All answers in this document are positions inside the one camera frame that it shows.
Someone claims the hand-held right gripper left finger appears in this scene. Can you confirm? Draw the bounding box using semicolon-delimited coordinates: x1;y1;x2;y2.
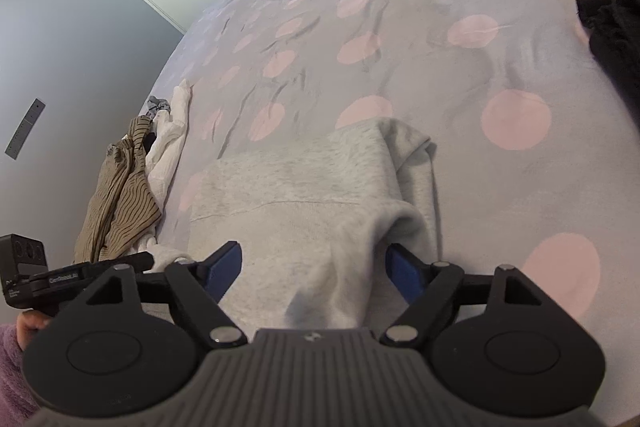
85;241;249;349

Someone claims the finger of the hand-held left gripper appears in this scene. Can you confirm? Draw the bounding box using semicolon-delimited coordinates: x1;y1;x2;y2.
81;251;155;280

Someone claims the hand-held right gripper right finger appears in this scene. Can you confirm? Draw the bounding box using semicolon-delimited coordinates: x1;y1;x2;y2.
380;244;544;349

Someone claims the light grey sweatshirt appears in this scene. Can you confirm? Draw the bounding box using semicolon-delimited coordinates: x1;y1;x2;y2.
189;117;442;334

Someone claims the white knitted garment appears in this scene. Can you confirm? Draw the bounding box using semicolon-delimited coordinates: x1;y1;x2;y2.
144;79;195;274

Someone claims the person's left hand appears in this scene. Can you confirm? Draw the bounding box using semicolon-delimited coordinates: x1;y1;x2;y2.
16;311;52;351

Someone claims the brown striped garment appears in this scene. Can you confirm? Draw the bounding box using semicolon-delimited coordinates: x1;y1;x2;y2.
74;116;164;264

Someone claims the small grey garment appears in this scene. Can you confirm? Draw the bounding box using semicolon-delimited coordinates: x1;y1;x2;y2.
147;96;172;118

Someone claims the grey bedspread with pink dots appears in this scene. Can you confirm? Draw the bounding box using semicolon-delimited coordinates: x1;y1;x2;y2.
150;0;640;388

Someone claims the black garment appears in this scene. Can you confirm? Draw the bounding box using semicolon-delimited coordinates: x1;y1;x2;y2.
575;0;640;124

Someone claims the grey wall panel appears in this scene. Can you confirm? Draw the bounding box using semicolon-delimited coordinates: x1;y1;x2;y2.
5;99;47;158

